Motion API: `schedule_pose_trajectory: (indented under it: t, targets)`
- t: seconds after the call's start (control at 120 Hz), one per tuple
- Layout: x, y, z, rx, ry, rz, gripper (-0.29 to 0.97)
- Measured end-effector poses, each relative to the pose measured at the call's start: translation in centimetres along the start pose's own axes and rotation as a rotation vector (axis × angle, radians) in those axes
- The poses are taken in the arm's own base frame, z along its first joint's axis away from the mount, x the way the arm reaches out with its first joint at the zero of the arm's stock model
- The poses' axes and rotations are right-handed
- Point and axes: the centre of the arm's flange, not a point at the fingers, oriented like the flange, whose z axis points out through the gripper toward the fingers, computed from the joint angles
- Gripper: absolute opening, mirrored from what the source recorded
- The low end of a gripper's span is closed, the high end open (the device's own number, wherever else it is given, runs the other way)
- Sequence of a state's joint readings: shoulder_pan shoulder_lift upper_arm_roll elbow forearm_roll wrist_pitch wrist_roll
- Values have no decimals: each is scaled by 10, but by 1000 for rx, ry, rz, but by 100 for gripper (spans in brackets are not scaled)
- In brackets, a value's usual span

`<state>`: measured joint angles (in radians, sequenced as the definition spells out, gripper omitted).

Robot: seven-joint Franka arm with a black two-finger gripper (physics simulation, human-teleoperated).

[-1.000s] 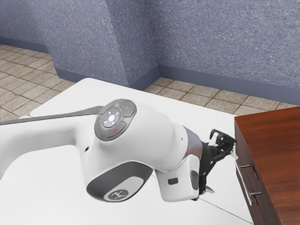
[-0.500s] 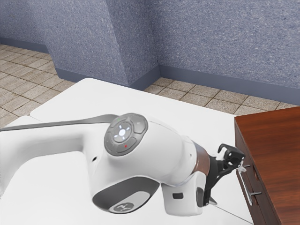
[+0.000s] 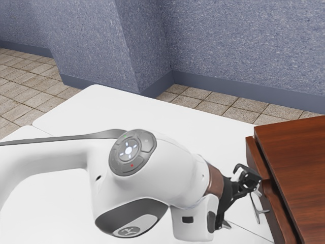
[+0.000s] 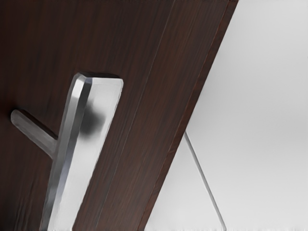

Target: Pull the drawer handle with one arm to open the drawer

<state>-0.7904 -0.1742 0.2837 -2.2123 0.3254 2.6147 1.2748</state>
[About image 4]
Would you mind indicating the dark brown wooden drawer cabinet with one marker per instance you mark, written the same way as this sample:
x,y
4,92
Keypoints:
x,y
149,72

